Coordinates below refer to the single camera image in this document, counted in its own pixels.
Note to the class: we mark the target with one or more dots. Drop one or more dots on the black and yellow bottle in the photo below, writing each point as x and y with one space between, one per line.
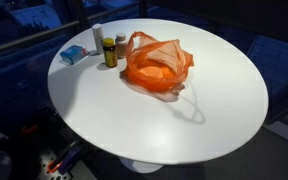
109 50

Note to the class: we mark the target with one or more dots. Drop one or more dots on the metal railing bar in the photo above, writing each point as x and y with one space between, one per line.
82 22

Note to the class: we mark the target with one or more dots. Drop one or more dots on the brown bottle white cap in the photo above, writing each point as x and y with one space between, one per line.
121 43

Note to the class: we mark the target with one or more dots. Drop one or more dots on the orange handled tool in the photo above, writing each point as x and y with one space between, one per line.
56 163

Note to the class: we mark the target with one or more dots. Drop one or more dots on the blue tissue pack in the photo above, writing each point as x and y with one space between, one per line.
73 54

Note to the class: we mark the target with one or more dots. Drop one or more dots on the purple clamp tool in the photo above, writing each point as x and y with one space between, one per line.
69 160

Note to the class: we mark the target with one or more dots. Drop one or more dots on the white round table base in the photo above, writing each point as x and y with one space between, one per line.
140 167

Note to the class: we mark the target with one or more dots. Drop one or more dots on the tall white bottle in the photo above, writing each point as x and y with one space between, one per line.
98 37

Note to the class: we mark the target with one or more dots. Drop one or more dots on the orange plastic bag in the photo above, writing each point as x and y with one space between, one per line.
157 66

